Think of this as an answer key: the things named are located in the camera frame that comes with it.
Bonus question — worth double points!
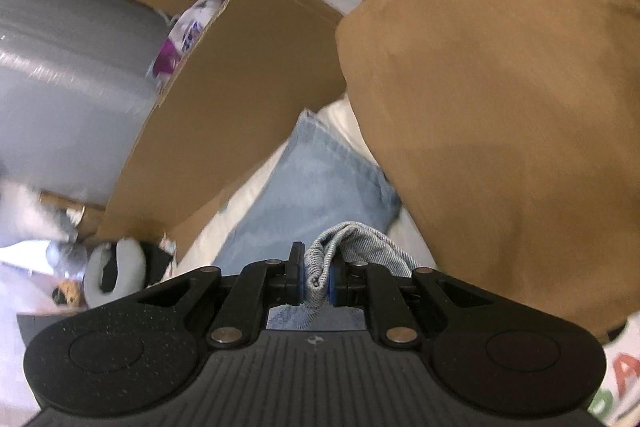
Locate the light blue denim pants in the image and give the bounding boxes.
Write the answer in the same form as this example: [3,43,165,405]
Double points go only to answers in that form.
[214,110,418,332]

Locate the cream bear print bedsheet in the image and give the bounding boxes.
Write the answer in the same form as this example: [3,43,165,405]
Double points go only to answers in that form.
[172,96,435,274]

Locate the black cloth under pillow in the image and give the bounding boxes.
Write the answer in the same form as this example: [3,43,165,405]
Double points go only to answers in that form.
[140,242,172,286]

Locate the grey neck pillow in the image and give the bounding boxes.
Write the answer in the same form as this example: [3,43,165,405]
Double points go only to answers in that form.
[82,237,146,308]

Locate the teddy bear plush toy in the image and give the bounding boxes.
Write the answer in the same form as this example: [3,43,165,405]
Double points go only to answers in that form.
[51,280,84,308]

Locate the brown cardboard sheet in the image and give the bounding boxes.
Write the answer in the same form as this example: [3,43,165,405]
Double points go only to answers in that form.
[94,0,345,255]

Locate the brown suede cushion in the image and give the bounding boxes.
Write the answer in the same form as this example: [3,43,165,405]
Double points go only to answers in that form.
[336,0,639,336]

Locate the floral printed package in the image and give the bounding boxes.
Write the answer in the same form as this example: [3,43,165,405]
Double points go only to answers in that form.
[148,0,226,90]

